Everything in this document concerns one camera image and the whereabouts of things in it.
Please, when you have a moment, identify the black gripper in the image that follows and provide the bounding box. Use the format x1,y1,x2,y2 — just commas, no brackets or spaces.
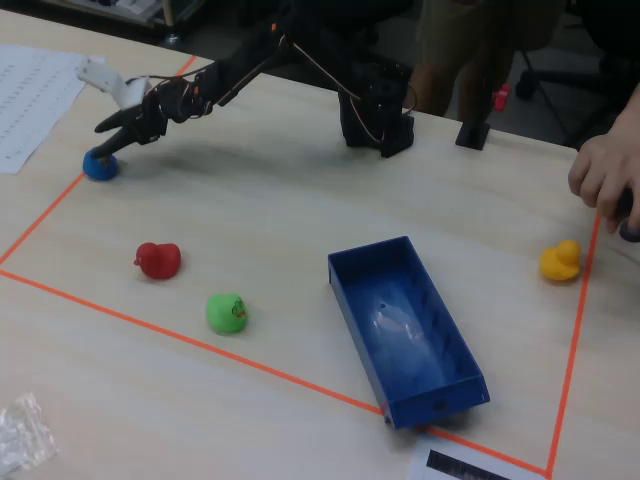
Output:
91,92,170,163

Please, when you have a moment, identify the blue rubber duck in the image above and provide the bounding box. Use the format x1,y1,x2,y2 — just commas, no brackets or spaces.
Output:
81,148,122,183

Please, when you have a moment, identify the dark grey handle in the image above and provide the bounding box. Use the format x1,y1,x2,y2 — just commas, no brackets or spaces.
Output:
613,188,640,243

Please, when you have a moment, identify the red rubber duck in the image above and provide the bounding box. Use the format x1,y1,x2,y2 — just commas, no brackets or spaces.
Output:
132,241,182,280

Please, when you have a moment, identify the green rubber duck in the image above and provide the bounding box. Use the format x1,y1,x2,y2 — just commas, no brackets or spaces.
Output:
205,292,250,336

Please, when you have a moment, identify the blue plastic box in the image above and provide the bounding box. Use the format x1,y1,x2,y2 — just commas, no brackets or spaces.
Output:
327,235,491,431

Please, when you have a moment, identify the yellow rubber duck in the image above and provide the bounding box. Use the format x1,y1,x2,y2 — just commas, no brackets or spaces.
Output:
539,239,583,283

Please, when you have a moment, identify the person's bare hand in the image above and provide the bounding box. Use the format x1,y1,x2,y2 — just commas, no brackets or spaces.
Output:
567,82,640,236

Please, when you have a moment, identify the printed white sheet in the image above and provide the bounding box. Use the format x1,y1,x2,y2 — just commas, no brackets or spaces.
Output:
0,43,107,176

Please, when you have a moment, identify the orange tape strip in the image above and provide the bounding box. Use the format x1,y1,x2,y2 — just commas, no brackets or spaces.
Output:
545,213,603,479
0,54,199,266
0,268,551,476

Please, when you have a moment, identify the clear plastic bag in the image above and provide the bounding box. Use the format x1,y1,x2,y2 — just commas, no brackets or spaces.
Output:
0,391,62,476

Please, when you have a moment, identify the black table clamp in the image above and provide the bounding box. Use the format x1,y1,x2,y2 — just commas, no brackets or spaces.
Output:
454,118,492,152

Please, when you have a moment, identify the person in khaki shorts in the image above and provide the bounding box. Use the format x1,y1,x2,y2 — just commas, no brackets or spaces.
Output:
413,0,569,124

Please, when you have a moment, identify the black office chair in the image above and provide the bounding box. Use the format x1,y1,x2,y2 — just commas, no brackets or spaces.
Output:
513,0,640,151

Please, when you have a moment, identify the white paper with black bar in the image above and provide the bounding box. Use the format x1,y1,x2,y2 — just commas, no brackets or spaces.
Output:
405,433,547,480

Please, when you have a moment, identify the wrist servo wire loop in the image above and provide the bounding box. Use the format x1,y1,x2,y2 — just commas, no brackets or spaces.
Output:
147,73,217,124

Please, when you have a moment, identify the base servo wire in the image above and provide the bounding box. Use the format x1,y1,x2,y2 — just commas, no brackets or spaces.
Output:
278,33,419,146

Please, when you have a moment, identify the red clamp handle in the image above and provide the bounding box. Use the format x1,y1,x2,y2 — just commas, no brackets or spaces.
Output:
491,83,513,112

